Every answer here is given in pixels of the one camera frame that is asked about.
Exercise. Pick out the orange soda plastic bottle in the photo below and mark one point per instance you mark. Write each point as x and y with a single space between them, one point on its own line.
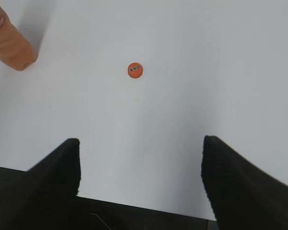
15 51

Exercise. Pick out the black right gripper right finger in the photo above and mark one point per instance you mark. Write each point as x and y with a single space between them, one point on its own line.
242 196

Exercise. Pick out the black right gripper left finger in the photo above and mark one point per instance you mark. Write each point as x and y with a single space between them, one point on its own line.
42 198

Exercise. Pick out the orange bottle cap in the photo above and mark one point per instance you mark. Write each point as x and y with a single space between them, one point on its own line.
135 70

